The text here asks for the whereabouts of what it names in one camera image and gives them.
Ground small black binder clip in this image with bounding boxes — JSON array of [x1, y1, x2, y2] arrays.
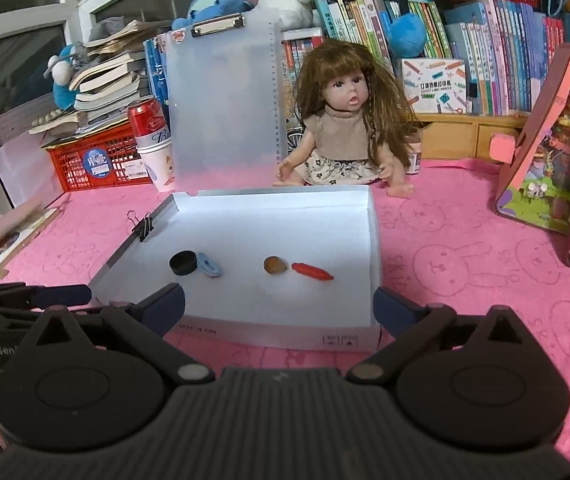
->
[[126, 211, 156, 244]]

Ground large blue plush toy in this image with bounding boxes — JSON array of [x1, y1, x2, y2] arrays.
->
[[335, 0, 439, 59]]

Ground blue plush toy with ears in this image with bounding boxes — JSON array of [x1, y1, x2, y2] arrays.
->
[[172, 0, 254, 31]]

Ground open book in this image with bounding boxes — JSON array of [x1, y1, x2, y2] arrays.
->
[[0, 205, 60, 281]]

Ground row of shelved books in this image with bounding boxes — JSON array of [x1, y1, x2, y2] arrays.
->
[[280, 0, 570, 117]]

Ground black round lid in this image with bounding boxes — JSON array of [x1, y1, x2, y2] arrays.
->
[[169, 251, 199, 276]]

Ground small blue plush toy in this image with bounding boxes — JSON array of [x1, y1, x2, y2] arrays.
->
[[47, 42, 88, 111]]

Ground pink bunny print blanket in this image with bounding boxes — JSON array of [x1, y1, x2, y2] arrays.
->
[[0, 157, 570, 461]]

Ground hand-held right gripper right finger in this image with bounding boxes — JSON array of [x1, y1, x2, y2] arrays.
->
[[347, 286, 542, 385]]

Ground orange toy carrot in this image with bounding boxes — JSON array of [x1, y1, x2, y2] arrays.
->
[[291, 262, 335, 282]]

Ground blue book set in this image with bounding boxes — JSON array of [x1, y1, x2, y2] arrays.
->
[[144, 34, 170, 106]]

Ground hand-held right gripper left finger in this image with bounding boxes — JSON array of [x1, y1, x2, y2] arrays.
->
[[30, 282, 216, 386]]

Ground white paper cup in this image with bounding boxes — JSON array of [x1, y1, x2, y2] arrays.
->
[[136, 136, 176, 193]]

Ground red plastic crate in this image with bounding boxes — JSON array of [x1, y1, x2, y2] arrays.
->
[[45, 122, 149, 192]]

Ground translucent plastic clipboard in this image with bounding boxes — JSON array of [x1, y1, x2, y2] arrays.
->
[[165, 12, 286, 195]]

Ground white paper bag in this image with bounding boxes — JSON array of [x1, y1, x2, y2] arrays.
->
[[0, 132, 66, 211]]

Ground small brown jar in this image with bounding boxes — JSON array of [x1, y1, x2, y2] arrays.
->
[[407, 132, 424, 176]]

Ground colourful pencil print box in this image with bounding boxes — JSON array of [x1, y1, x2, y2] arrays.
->
[[401, 57, 468, 116]]

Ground pink house-shaped toy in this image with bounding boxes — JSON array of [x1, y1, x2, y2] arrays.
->
[[490, 42, 570, 236]]

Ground wooden drawer unit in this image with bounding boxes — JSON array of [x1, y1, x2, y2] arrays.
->
[[415, 112, 529, 163]]

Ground light blue plastic clip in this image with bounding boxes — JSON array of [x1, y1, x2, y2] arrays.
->
[[196, 252, 225, 279]]

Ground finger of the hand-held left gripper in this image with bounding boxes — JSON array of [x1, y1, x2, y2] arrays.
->
[[0, 283, 94, 311]]

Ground red drink can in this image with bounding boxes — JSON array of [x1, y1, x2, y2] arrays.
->
[[127, 97, 172, 150]]

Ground brown-haired doll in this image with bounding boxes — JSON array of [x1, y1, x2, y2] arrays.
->
[[272, 40, 429, 200]]

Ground white cardboard box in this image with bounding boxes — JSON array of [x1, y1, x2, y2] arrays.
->
[[87, 186, 383, 352]]

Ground stack of worn books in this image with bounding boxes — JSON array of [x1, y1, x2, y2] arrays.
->
[[30, 19, 159, 136]]

